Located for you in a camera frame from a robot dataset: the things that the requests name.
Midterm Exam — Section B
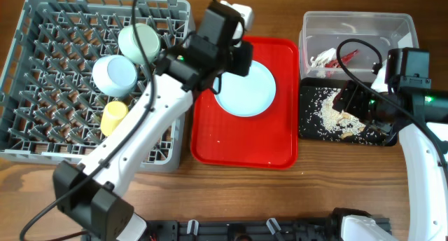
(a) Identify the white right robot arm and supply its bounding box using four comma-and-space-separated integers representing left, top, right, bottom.
333, 48, 447, 240

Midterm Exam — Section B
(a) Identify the light blue small bowl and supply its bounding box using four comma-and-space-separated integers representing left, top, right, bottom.
92, 55, 137, 97

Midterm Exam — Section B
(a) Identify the mint green bowl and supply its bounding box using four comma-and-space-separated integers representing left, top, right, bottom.
118, 23, 161, 64

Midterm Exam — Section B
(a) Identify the red wrapper waste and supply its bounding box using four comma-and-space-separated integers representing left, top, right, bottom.
325, 50, 359, 68

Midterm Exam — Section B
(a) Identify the red plastic tray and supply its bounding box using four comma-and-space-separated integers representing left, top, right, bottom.
190, 36, 299, 170

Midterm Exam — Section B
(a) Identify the peanut shell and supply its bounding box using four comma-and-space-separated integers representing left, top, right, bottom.
338, 112, 352, 123
340, 132, 354, 139

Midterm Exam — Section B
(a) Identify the clear plastic waste bin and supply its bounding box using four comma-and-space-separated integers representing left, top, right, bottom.
299, 11, 419, 81

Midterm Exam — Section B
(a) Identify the yellow plastic cup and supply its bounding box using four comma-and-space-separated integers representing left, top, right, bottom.
100, 101, 129, 137

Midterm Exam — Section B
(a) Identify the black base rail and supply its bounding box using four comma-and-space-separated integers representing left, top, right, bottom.
82, 212, 391, 241

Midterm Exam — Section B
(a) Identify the pile of white rice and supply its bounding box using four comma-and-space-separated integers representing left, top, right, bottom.
304, 86, 386, 144

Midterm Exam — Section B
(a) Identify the light blue plate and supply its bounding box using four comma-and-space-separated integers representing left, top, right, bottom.
214, 60, 277, 117

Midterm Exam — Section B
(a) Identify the black waste tray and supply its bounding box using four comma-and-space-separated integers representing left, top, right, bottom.
296, 76, 398, 147

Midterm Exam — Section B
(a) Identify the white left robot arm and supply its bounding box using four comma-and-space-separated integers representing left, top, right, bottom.
52, 1, 253, 240

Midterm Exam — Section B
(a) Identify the grey plastic dishwasher rack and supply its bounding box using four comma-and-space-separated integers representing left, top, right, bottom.
1, 0, 195, 165

